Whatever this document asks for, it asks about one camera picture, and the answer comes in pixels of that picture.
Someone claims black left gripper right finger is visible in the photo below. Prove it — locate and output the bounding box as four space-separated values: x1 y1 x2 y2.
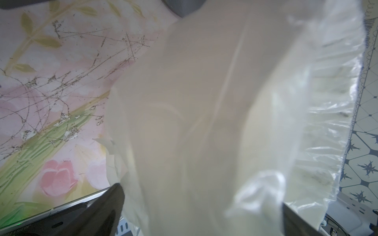
282 203 321 236

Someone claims round grey monitor stand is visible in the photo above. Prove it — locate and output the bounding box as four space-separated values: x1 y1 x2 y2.
162 0 206 17

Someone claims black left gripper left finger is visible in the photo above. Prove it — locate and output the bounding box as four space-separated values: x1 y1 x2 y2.
56 183 125 236

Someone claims floral pink table mat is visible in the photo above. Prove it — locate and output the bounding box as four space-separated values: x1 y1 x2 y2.
1 1 178 227

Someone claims bin with clear plastic liner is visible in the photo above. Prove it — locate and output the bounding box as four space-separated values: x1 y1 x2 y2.
100 1 366 236

